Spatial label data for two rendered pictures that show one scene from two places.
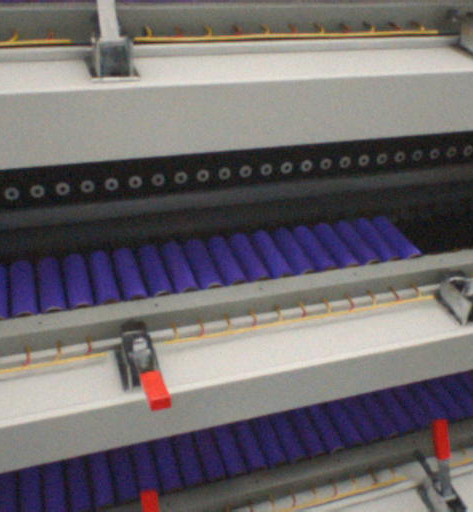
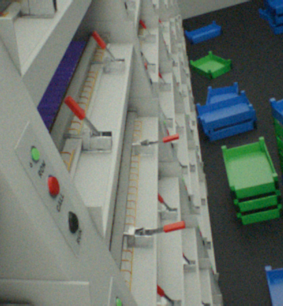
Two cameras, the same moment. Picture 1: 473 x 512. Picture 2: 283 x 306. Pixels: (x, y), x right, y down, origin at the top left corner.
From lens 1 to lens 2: 0.57 m
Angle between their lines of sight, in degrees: 54
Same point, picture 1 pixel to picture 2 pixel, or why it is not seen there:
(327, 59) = (105, 100)
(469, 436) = not seen: hidden behind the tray
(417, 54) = (107, 81)
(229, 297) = (124, 201)
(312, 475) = not seen: hidden behind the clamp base
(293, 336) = (141, 195)
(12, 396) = (141, 282)
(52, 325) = (118, 255)
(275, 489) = not seen: hidden behind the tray
